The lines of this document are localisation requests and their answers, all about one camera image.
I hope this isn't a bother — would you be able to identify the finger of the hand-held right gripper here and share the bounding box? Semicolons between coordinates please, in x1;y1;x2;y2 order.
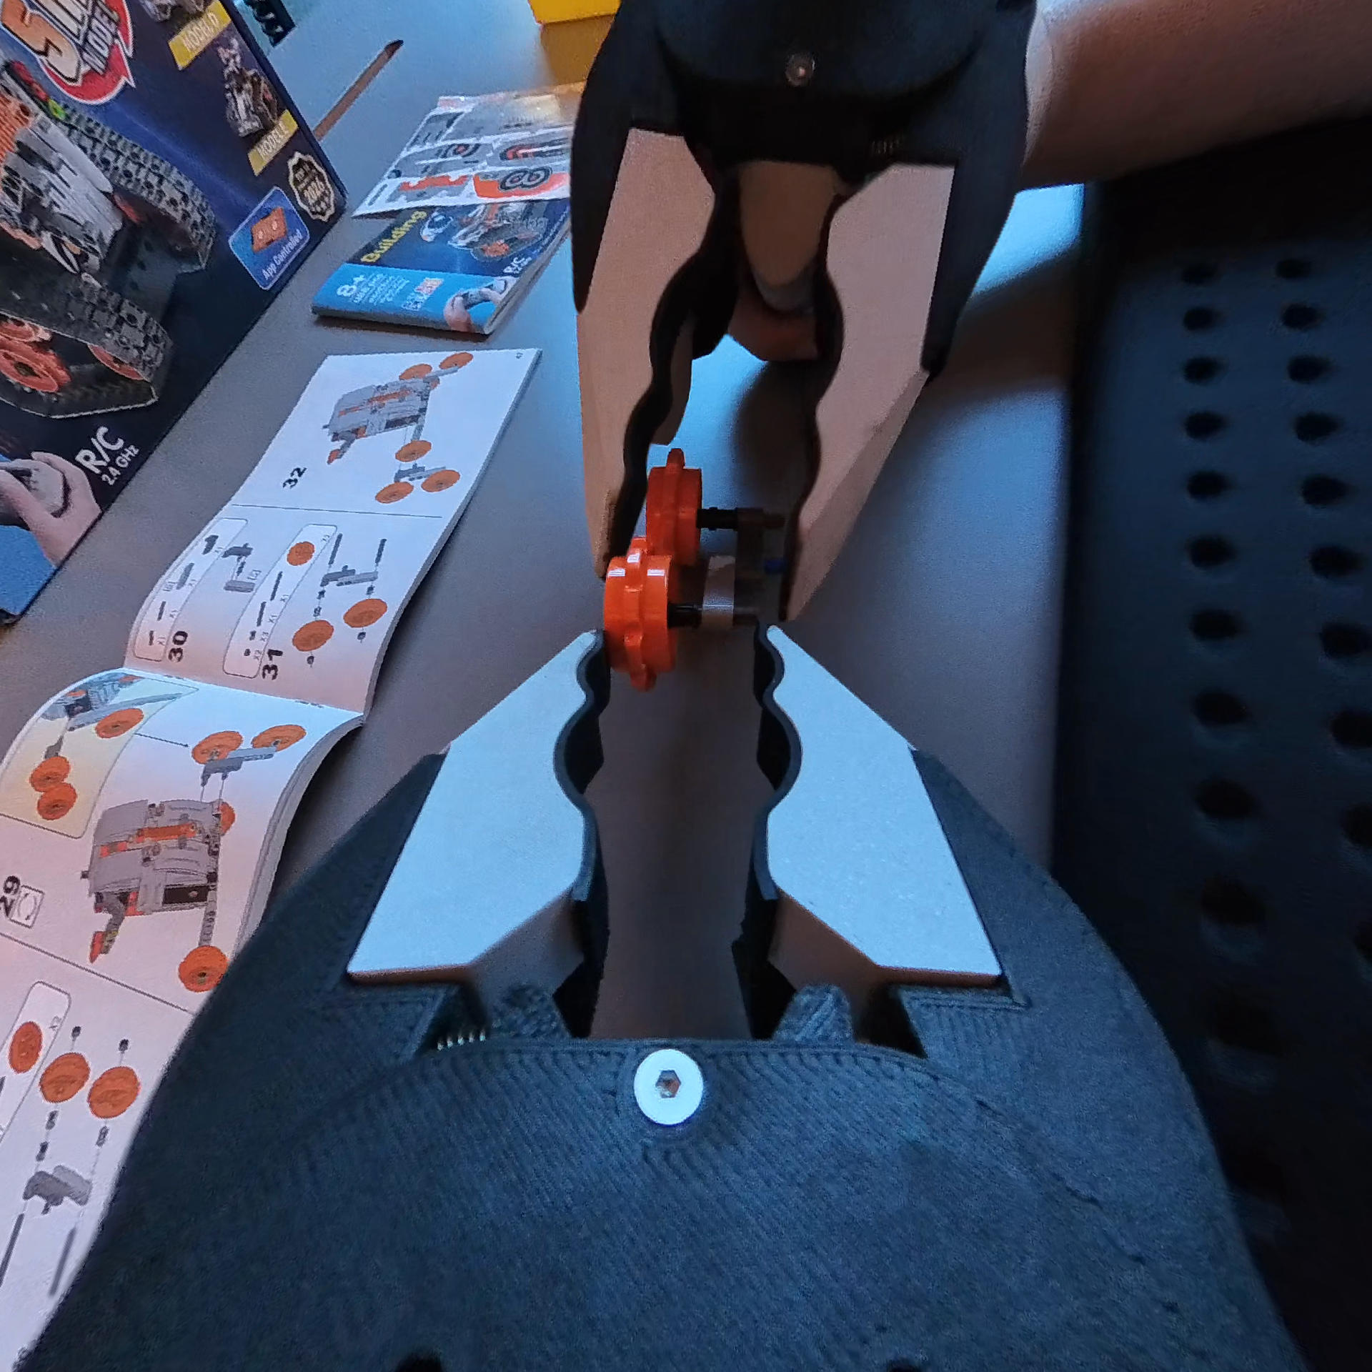
575;125;743;580
776;160;954;626

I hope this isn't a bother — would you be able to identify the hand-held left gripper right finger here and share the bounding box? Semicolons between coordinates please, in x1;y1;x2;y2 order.
737;626;1005;1039

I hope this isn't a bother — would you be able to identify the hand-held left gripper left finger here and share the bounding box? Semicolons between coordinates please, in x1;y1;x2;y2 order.
346;631;610;1039

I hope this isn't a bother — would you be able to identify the grey perforated beam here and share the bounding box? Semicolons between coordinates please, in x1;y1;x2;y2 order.
697;506;791;638

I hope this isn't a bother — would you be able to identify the person's right forearm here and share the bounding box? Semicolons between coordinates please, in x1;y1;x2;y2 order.
1024;0;1372;183

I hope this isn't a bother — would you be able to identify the grey desk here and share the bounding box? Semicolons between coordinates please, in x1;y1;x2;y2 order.
0;0;1089;1039

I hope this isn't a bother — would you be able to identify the person's right hand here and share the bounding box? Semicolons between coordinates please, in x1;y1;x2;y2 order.
735;306;831;363

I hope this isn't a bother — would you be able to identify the blue booklet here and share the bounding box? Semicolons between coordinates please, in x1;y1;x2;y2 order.
314;199;570;334

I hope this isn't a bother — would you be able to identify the sticker sheet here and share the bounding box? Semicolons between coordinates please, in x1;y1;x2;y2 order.
351;91;585;219

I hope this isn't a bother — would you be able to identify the black perforated panel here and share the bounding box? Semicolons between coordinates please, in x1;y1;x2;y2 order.
1056;119;1372;1372

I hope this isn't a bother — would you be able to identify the white instruction booklet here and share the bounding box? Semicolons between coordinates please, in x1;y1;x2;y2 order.
0;348;544;1329

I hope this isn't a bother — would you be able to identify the blue robot kit box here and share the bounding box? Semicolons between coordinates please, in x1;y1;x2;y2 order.
0;0;347;621

